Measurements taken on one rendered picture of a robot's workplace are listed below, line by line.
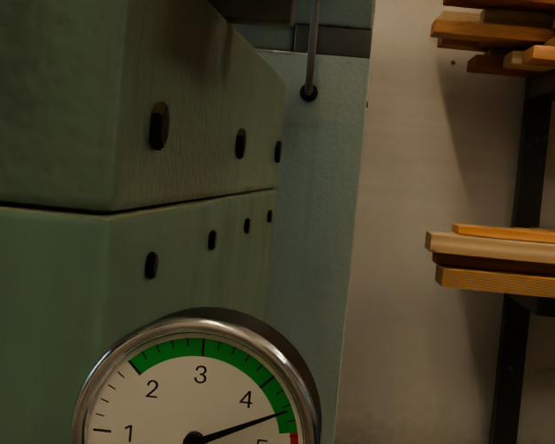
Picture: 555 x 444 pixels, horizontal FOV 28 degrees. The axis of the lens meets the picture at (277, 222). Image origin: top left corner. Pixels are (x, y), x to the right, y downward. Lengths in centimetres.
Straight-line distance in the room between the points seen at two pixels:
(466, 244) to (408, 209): 50
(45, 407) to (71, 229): 6
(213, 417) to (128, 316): 11
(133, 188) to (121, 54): 5
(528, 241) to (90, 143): 215
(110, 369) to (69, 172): 9
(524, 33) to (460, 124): 44
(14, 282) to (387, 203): 254
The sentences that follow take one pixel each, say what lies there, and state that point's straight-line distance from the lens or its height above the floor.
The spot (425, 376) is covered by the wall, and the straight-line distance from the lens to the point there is 293.
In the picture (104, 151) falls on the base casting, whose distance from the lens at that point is 34.
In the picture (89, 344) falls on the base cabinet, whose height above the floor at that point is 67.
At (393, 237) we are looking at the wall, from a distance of 287.
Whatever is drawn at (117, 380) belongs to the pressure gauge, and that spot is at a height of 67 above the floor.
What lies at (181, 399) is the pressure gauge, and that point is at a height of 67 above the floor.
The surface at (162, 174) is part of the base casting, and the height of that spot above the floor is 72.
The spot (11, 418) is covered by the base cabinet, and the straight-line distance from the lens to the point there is 36.
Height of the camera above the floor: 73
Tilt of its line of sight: 3 degrees down
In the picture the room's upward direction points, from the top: 5 degrees clockwise
